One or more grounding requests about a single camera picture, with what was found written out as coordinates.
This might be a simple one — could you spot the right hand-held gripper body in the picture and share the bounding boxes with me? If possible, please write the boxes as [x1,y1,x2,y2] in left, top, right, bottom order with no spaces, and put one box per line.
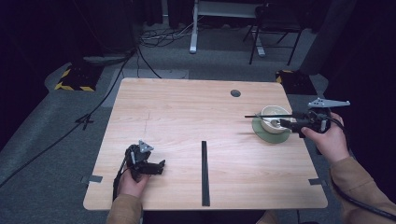
[292,97,351,140]

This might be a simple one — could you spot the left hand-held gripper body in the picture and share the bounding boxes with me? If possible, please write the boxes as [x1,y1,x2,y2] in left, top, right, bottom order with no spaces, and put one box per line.
[123,139,159,183]

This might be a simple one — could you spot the white ceramic bowl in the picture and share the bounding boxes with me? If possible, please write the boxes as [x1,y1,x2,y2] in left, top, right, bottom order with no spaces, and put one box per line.
[261,105,294,135]

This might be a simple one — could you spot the person's left hand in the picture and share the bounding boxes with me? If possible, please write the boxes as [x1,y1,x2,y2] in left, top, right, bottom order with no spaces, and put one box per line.
[117,169,151,199]

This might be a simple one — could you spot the person's right hand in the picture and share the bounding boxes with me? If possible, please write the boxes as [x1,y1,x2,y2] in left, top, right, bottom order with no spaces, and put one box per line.
[300,111,351,166]

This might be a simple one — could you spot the metal spoon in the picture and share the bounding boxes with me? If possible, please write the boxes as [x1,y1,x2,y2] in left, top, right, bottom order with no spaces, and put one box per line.
[254,113,282,129]

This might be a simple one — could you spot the green round plate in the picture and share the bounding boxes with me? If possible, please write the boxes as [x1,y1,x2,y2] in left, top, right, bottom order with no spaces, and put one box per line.
[251,115,292,145]

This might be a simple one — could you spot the black yellow striped base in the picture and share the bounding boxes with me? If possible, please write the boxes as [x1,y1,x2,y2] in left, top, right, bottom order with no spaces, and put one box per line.
[53,63,105,93]
[275,69,318,96]

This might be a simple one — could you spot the grey tape piece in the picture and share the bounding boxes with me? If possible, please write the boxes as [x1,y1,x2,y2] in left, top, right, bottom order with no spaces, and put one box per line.
[80,175,104,185]
[308,177,329,188]

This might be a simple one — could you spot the grey pillar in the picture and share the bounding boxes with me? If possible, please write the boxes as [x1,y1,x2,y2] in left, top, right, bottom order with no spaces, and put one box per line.
[299,0,359,77]

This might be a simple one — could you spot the black chair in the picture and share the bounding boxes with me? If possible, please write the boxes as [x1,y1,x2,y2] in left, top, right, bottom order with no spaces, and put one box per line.
[242,2,309,66]

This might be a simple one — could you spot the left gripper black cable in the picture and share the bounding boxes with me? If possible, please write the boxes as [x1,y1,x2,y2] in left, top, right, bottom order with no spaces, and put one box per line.
[112,158,129,201]

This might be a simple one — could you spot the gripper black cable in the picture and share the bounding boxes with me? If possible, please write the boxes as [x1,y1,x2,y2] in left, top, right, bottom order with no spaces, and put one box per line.
[112,158,129,201]
[316,115,396,222]

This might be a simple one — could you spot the long black floor cable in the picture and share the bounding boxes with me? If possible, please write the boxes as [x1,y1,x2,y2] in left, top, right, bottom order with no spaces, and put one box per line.
[0,46,139,189]

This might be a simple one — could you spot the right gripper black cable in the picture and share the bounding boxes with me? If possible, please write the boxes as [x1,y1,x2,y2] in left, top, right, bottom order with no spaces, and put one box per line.
[316,115,396,222]

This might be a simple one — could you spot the thin black floor cable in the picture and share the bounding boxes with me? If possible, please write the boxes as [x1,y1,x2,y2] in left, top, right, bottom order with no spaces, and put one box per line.
[135,46,163,79]

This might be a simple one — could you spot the bundle of floor cables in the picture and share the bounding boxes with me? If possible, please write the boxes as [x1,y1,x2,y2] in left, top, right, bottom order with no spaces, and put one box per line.
[138,18,200,49]

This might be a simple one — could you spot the white desk frame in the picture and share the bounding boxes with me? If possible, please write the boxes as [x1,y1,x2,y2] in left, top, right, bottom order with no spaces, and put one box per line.
[189,0,266,59]

